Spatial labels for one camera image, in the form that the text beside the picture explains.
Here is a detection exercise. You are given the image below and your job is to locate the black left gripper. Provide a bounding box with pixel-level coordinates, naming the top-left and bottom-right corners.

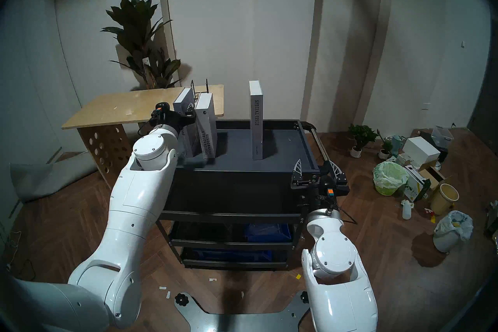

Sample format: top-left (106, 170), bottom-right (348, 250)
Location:
top-left (153, 102), bottom-right (196, 132)

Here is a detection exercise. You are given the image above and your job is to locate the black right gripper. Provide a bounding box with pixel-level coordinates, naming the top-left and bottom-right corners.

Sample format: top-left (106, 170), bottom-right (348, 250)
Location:
top-left (291, 158), bottom-right (350, 211)

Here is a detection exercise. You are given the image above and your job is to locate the grey Discontent book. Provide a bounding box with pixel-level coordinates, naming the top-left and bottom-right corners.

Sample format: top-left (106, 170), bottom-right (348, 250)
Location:
top-left (173, 87), bottom-right (199, 158)

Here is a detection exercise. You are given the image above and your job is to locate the tall grey Special Issue book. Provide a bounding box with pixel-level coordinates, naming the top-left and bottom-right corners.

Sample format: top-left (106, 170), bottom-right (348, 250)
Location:
top-left (249, 80), bottom-right (264, 160)

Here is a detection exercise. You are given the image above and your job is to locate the grey Designhotels Yearbook book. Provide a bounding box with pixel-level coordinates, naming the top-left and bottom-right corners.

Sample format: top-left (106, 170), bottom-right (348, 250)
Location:
top-left (195, 93), bottom-right (217, 159)

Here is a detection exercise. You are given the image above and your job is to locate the small leafy potted plant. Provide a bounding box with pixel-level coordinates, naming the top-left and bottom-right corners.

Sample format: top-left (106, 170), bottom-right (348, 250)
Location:
top-left (348, 123), bottom-right (379, 159)

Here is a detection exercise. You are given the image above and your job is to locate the light wooden table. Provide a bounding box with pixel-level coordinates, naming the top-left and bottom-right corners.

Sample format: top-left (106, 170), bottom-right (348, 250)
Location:
top-left (61, 85), bottom-right (225, 191)

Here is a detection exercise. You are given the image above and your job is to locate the tiny potted plant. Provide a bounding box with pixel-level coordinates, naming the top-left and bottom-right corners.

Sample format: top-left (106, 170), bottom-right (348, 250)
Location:
top-left (378, 133), bottom-right (393, 160)

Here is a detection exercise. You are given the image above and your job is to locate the green bagged waste basket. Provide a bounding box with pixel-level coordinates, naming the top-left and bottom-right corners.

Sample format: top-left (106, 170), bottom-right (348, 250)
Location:
top-left (373, 161), bottom-right (409, 196)

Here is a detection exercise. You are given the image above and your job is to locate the black metal utility cart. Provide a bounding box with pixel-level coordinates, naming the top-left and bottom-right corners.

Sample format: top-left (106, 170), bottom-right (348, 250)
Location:
top-left (156, 119), bottom-right (331, 270)

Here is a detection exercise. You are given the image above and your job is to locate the small blue plastic bin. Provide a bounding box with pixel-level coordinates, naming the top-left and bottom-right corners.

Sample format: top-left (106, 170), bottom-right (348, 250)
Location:
top-left (245, 223), bottom-right (291, 244)

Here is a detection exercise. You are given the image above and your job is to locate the large dark leafy plant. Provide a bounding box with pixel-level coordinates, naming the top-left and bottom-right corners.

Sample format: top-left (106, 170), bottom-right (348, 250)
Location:
top-left (101, 0), bottom-right (182, 90)

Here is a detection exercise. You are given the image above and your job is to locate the green white carton box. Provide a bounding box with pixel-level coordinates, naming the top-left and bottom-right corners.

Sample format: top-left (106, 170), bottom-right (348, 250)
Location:
top-left (403, 165), bottom-right (431, 202)

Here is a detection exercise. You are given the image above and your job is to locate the white cardboard box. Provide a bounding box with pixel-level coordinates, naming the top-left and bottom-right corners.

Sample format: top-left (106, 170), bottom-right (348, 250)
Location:
top-left (402, 137), bottom-right (441, 166)

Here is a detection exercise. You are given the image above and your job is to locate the black storage box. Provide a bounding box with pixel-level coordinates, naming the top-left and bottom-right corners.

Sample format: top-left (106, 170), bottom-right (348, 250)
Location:
top-left (419, 131), bottom-right (448, 162)

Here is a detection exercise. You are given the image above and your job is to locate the open brown cardboard box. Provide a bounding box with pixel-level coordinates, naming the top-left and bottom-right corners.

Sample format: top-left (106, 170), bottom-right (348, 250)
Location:
top-left (418, 166), bottom-right (448, 195)

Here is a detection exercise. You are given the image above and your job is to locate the wide blue plastic bin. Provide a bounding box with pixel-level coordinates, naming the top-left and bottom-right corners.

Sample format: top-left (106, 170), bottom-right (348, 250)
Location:
top-left (191, 249), bottom-right (272, 262)

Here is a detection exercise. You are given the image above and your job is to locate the beige plastic bucket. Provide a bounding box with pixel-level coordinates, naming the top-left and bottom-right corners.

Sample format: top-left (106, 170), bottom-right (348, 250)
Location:
top-left (430, 183), bottom-right (459, 216)

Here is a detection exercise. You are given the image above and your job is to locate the clear plastic container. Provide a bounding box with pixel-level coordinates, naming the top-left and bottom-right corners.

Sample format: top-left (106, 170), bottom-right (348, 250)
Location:
top-left (431, 125), bottom-right (454, 147)

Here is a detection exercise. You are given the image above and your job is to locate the white bagged trash bin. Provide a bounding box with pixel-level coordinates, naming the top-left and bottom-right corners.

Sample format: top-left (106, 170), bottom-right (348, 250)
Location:
top-left (433, 210), bottom-right (473, 254)

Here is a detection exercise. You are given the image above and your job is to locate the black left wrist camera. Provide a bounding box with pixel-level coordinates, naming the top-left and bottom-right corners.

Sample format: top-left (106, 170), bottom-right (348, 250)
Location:
top-left (151, 102), bottom-right (172, 118)

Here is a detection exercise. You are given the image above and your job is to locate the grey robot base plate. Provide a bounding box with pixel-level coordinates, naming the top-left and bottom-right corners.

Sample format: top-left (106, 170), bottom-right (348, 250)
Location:
top-left (174, 290), bottom-right (312, 332)

